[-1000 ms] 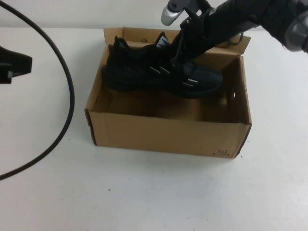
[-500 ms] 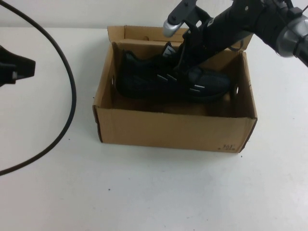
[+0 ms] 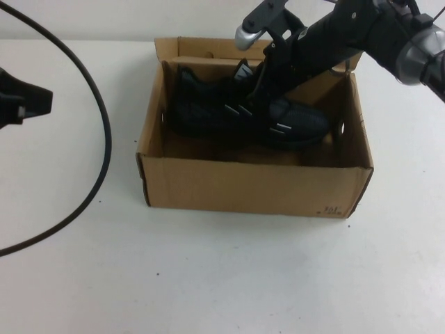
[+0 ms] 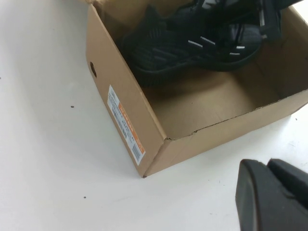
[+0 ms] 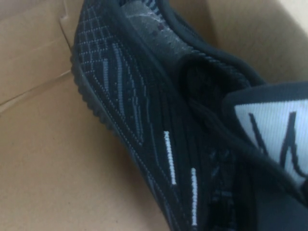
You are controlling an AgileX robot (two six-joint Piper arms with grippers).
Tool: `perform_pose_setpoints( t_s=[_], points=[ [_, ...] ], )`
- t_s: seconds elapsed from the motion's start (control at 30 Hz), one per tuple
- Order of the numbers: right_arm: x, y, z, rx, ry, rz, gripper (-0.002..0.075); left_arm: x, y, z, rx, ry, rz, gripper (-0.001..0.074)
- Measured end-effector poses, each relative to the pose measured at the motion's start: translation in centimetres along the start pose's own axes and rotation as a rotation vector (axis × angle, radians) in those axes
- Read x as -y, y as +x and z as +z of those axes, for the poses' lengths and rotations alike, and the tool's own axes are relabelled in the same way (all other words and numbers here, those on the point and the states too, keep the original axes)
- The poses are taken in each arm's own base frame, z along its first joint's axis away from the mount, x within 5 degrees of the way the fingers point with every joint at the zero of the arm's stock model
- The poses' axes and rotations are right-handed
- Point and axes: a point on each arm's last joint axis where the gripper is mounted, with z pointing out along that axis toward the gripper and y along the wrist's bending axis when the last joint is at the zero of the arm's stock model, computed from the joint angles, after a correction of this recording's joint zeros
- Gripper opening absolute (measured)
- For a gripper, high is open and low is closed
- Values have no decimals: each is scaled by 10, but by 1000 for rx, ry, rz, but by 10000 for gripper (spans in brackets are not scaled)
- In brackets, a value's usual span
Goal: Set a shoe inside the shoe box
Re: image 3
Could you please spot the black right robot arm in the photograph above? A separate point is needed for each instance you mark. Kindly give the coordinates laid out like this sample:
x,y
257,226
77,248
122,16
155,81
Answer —
x,y
347,35

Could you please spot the black silver-ended wrist camera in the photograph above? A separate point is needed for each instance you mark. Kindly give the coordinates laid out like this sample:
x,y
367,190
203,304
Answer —
x,y
248,36

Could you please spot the black knit sneaker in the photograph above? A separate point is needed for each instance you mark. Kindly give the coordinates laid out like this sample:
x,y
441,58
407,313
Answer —
x,y
299,120

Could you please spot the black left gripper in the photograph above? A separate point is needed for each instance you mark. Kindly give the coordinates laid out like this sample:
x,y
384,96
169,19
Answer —
x,y
24,97

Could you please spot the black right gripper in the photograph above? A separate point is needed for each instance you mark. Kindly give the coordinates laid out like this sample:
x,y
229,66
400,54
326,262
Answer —
x,y
288,62

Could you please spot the brown cardboard shoe box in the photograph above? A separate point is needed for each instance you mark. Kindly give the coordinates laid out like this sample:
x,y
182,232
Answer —
x,y
243,188

